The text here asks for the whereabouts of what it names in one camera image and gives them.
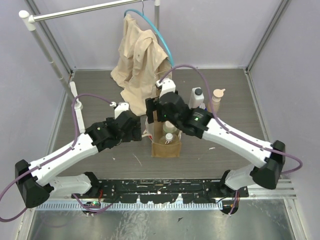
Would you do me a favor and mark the green bottle beige cap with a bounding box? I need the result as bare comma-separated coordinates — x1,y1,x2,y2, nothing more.
162,121,180,135

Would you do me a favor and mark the white bottle black cap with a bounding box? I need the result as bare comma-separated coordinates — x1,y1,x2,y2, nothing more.
188,87,204,109

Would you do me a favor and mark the brown canvas bag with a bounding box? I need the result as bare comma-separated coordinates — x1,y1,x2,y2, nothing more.
142,111,182,158

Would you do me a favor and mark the beige pink bottle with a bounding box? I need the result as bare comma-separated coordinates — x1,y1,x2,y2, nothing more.
207,88,225,113

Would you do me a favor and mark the blue cap bottle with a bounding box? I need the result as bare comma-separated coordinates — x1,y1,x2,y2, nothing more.
199,102,207,111

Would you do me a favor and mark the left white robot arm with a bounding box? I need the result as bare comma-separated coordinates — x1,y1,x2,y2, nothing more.
15,110,142,209

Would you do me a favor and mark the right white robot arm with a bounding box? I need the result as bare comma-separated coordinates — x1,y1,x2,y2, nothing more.
145,92,286,197

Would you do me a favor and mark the clear bottle white cap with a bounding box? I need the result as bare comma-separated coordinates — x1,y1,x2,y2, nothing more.
159,133,180,145

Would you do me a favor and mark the beige shirt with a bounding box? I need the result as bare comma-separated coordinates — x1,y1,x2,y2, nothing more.
110,14,172,116

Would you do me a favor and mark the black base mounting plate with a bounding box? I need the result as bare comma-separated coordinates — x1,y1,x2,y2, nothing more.
77,179,235,204

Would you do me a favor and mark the blue clothes hanger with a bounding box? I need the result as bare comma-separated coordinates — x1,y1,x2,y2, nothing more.
123,0,175,67

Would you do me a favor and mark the white clothes rack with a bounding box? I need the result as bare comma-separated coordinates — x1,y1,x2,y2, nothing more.
18,0,162,133

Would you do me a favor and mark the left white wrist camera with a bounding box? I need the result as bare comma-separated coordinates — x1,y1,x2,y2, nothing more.
109,101,130,119

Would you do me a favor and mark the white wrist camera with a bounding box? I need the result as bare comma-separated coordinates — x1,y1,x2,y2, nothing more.
155,78,176,97
109,101,130,119

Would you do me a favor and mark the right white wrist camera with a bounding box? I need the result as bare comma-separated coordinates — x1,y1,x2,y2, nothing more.
155,78,176,97

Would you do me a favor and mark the aluminium front rail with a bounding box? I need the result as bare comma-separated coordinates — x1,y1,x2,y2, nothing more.
26,175,297,213

